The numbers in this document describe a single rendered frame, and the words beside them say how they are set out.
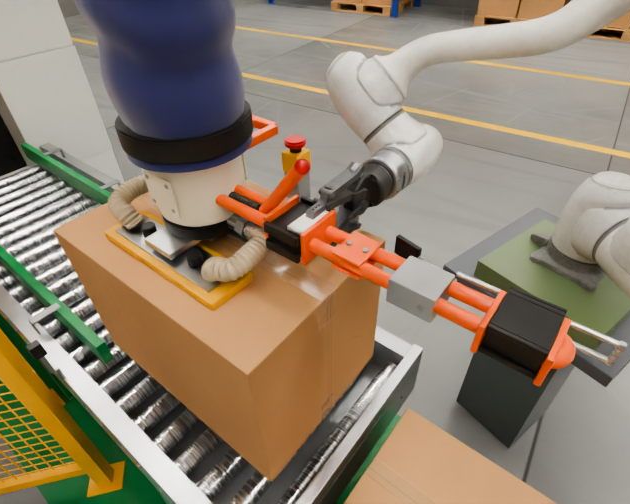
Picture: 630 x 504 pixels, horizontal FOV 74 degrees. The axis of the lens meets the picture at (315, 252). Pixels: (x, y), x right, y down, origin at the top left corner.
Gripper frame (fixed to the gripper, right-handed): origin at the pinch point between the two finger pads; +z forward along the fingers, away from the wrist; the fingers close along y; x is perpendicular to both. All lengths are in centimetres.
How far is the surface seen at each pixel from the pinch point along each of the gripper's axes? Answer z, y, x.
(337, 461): 5, 60, -10
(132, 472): 34, 121, 62
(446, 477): -11, 66, -32
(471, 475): -15, 66, -36
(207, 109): 2.9, -17.4, 16.3
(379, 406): -13, 59, -11
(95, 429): 34, 121, 89
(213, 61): -0.1, -23.4, 16.8
